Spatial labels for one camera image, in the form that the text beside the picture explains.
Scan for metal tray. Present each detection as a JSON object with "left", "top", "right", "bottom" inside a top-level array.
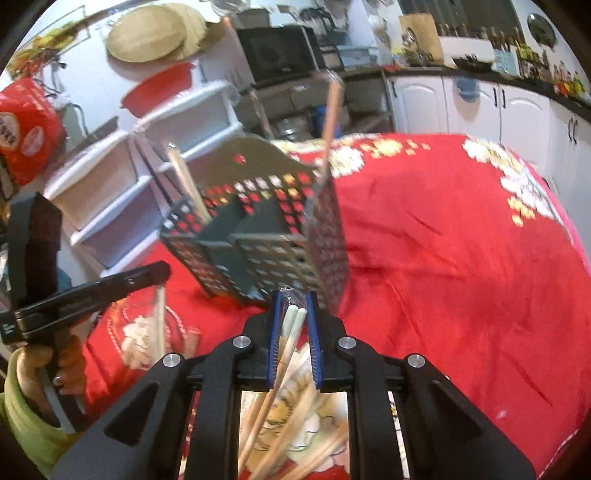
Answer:
[{"left": 240, "top": 8, "right": 271, "bottom": 29}]

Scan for wooden cutting board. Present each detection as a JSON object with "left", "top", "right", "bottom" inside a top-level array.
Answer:
[{"left": 399, "top": 13, "right": 444, "bottom": 65}]

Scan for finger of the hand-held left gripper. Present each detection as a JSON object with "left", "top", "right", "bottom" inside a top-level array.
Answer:
[{"left": 65, "top": 261, "right": 172, "bottom": 325}]

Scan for black wok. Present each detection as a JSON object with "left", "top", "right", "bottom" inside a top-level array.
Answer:
[{"left": 451, "top": 54, "right": 494, "bottom": 72}]

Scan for round metal pot lid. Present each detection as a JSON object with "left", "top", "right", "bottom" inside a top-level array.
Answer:
[{"left": 527, "top": 13, "right": 557, "bottom": 49}]

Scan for metal shelf rack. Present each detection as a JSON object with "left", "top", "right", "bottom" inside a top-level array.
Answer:
[{"left": 249, "top": 67, "right": 395, "bottom": 139}]

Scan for perforated metal utensil holder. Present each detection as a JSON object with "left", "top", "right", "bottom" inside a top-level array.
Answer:
[{"left": 159, "top": 133, "right": 350, "bottom": 311}]

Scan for white plastic drawer unit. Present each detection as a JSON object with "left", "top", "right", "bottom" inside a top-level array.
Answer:
[
  {"left": 133, "top": 80, "right": 244, "bottom": 155},
  {"left": 44, "top": 130, "right": 162, "bottom": 271}
]

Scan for row of condiment bottles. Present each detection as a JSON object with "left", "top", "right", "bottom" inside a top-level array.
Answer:
[{"left": 515, "top": 41, "right": 591, "bottom": 100}]

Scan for silver microwave oven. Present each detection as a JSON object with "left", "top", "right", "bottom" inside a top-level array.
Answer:
[{"left": 235, "top": 25, "right": 326, "bottom": 86}]

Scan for red paper bag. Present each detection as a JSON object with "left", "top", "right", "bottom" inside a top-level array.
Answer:
[{"left": 0, "top": 78, "right": 68, "bottom": 185}]

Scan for fruit wall poster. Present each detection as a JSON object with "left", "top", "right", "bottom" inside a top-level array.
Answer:
[{"left": 7, "top": 6, "right": 88, "bottom": 77}]

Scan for black blender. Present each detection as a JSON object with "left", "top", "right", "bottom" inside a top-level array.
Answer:
[{"left": 300, "top": 7, "right": 333, "bottom": 35}]

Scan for wooden chopsticks pair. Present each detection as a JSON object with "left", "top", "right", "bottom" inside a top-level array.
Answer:
[
  {"left": 152, "top": 281, "right": 169, "bottom": 367},
  {"left": 256, "top": 353, "right": 333, "bottom": 480},
  {"left": 286, "top": 429, "right": 352, "bottom": 480},
  {"left": 238, "top": 288, "right": 308, "bottom": 480},
  {"left": 167, "top": 142, "right": 214, "bottom": 224},
  {"left": 321, "top": 76, "right": 345, "bottom": 178}
]

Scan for red floral tablecloth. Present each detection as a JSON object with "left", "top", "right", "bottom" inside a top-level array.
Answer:
[{"left": 83, "top": 131, "right": 583, "bottom": 480}]

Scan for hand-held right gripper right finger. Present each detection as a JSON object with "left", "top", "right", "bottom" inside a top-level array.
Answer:
[{"left": 307, "top": 291, "right": 537, "bottom": 480}]

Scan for round bamboo tray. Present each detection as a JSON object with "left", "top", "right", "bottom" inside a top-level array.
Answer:
[
  {"left": 171, "top": 2, "right": 206, "bottom": 61},
  {"left": 105, "top": 4, "right": 188, "bottom": 63}
]

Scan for red plastic basin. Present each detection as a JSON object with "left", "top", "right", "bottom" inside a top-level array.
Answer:
[{"left": 121, "top": 62, "right": 195, "bottom": 116}]

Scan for person's left hand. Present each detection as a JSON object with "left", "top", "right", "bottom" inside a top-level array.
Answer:
[{"left": 16, "top": 333, "right": 88, "bottom": 412}]

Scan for white kitchen cabinets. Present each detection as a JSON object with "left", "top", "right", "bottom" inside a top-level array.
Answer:
[{"left": 385, "top": 74, "right": 591, "bottom": 222}]

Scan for blue hanging holder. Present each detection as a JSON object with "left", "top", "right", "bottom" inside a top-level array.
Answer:
[{"left": 455, "top": 76, "right": 478, "bottom": 103}]

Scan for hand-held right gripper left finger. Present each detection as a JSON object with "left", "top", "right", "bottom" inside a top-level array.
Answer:
[{"left": 51, "top": 290, "right": 283, "bottom": 480}]

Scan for pale blue box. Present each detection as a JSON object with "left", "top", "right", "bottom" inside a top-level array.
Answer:
[{"left": 337, "top": 45, "right": 379, "bottom": 70}]

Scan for small black appliance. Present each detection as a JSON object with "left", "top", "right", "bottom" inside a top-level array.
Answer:
[{"left": 318, "top": 45, "right": 345, "bottom": 71}]

